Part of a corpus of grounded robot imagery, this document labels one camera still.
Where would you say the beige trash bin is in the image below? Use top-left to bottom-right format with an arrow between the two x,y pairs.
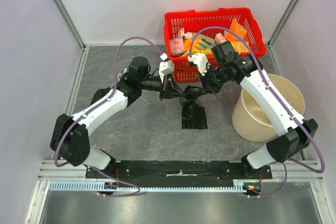
232,74 -> 305,142

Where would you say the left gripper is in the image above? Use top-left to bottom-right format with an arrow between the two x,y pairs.
139,73 -> 185,101

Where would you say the pink capped bottle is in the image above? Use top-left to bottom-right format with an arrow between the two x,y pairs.
177,28 -> 215,44

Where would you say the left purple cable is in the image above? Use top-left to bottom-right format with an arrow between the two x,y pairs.
54,36 -> 169,198

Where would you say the orange carton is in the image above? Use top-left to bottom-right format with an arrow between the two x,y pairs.
225,18 -> 247,42

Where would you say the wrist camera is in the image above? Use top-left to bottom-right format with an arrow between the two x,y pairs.
159,53 -> 174,83
187,52 -> 210,76

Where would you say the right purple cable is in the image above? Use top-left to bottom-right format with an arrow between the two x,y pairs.
188,26 -> 326,199

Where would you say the pink pouch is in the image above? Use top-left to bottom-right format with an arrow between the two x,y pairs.
170,37 -> 185,56

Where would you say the yellow snack box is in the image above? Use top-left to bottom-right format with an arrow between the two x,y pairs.
225,41 -> 249,54

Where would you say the masking tape roll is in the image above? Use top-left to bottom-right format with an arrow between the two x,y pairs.
117,68 -> 129,81

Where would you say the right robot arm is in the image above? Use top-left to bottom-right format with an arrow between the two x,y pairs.
188,42 -> 318,179

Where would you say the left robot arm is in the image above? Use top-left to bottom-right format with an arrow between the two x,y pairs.
50,57 -> 174,178

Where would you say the purple cable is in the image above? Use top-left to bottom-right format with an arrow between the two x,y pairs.
54,36 -> 169,198
188,26 -> 326,199

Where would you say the orange snack pack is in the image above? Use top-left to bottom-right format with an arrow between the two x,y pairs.
184,39 -> 200,51

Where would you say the red plastic basket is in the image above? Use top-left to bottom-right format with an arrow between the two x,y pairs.
163,7 -> 266,83

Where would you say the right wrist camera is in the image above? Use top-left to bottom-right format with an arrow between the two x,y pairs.
187,52 -> 210,76

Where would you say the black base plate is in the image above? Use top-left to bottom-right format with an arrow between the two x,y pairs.
85,159 -> 274,188

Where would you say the yellow snack bag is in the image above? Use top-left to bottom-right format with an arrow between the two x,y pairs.
180,49 -> 213,58

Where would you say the pink small packet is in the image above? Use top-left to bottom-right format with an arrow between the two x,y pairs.
214,33 -> 226,45

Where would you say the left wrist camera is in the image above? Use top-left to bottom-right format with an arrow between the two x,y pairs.
159,53 -> 174,83

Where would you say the slotted cable duct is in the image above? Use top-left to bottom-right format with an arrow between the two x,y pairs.
49,180 -> 251,193

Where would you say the green yellow packet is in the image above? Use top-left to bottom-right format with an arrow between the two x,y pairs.
195,38 -> 215,50

